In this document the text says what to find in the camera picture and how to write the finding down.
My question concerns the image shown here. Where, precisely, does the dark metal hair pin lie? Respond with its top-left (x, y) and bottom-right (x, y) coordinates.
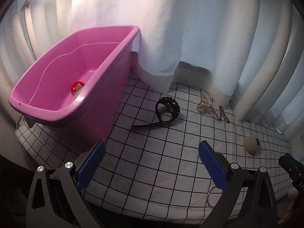
top-left (219, 105), bottom-right (230, 123)

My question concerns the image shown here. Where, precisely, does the gold pearl hair claw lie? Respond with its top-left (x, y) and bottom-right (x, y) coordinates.
top-left (197, 91), bottom-right (219, 120)

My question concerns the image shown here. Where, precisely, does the pink fuzzy strawberry headband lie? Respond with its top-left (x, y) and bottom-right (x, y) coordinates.
top-left (71, 81), bottom-right (85, 102)

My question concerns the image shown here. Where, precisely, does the beige fuzzy pom clip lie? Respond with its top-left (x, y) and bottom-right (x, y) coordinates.
top-left (245, 134), bottom-right (261, 155)

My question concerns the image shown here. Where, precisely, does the white grid bed sheet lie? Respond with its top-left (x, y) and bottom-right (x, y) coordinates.
top-left (15, 69), bottom-right (294, 226)

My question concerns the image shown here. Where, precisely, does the pink plastic bin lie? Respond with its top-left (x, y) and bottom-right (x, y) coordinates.
top-left (9, 25), bottom-right (140, 144)

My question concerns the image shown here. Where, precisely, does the black wrist watch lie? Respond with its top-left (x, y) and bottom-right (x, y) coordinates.
top-left (131, 96), bottom-right (180, 129)

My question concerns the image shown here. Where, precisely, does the white curtain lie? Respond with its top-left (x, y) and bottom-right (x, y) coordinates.
top-left (1, 0), bottom-right (303, 139)

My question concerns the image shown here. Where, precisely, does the silver hoop bracelet lower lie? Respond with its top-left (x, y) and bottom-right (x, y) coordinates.
top-left (206, 185), bottom-right (221, 210)

